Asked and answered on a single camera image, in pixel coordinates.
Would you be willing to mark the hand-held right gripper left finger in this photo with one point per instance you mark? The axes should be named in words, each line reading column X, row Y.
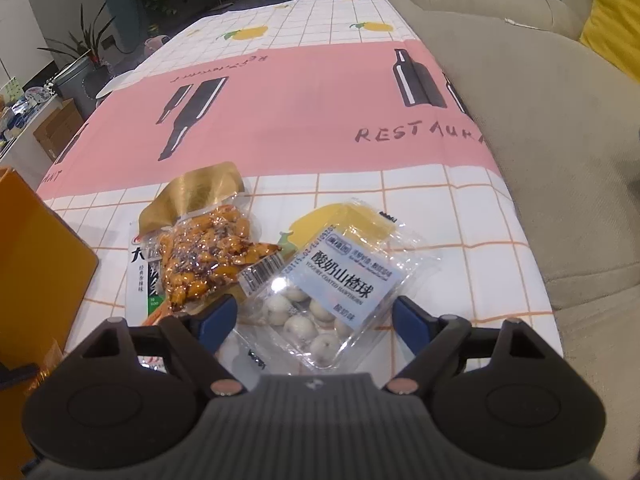
column 217, row 321

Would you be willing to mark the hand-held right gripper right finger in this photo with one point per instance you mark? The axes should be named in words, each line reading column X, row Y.
column 410, row 325

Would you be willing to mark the gold packet of orange peanuts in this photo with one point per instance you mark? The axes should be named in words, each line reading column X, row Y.
column 210, row 245

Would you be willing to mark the clear packet of white balls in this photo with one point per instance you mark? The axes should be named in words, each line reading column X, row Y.
column 345, row 270

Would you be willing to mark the white and green snack packet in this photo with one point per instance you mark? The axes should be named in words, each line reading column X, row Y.
column 140, row 272

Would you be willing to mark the orange cardboard box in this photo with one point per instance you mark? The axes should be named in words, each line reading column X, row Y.
column 40, row 260

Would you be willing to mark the printed checked tablecloth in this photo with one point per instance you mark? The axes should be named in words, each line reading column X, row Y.
column 310, row 110

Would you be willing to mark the beige sofa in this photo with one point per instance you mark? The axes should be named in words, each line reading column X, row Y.
column 550, row 135

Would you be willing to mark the brown cardboard box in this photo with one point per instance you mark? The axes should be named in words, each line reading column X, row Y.
column 57, row 127

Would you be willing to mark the white round wheeled stool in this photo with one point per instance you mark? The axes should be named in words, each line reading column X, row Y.
column 114, row 85

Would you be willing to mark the white television cabinet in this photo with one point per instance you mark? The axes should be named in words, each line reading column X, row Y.
column 15, row 152

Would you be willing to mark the grey plant pot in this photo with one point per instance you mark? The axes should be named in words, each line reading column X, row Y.
column 77, row 82

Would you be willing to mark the pink heater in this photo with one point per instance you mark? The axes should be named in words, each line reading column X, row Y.
column 157, row 44

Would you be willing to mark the pile of small toys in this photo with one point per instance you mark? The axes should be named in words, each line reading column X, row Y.
column 25, row 107

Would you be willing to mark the long-leaved potted plant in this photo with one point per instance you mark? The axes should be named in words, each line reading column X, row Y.
column 82, row 42

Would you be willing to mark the teddy bear picture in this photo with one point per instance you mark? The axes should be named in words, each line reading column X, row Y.
column 7, row 91

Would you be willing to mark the yellow pillow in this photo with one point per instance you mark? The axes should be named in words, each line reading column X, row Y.
column 617, row 15

